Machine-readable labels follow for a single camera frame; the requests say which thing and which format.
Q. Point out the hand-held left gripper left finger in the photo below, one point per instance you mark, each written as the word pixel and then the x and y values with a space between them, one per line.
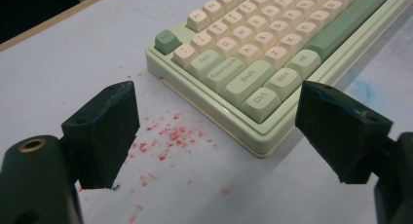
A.
pixel 100 136

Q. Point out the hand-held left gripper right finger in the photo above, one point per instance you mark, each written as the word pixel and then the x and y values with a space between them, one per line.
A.
pixel 341 136

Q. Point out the green and cream keyboard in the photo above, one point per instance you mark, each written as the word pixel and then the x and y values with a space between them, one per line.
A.
pixel 246 81

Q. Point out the white table cover board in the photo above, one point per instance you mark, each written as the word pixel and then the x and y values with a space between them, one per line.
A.
pixel 81 65

